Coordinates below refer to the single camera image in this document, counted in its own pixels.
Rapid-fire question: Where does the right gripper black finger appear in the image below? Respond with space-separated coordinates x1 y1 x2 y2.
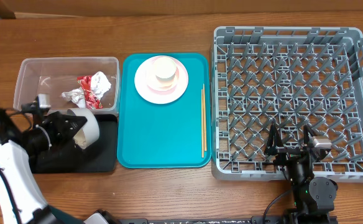
303 124 316 146
267 123 283 149

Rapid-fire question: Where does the black plastic tray bin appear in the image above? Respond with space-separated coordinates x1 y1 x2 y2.
29 114 118 174

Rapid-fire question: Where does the wooden chopstick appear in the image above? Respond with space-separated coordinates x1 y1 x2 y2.
201 89 204 158
202 83 207 152

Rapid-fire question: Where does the red snack wrapper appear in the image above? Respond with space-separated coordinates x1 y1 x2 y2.
77 75 103 109

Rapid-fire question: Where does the white round plate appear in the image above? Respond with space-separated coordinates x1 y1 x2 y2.
134 55 189 105

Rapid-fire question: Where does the cream cup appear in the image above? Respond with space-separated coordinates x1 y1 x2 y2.
153 56 177 88

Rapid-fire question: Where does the clear plastic waste bin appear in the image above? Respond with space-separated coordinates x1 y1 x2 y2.
13 57 121 116

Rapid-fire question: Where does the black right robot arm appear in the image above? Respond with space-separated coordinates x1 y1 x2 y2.
263 124 338 223

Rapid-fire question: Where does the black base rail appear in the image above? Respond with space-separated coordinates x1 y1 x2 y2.
117 215 338 224

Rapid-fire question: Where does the white bowl with rice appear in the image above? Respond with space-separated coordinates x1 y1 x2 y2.
67 108 100 149

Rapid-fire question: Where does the grey dishwasher rack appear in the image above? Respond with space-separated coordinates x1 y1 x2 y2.
211 26 363 182

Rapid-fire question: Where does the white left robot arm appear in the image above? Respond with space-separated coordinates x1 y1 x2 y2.
0 103 117 223

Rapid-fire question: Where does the teal serving tray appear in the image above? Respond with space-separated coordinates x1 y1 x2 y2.
117 53 211 169

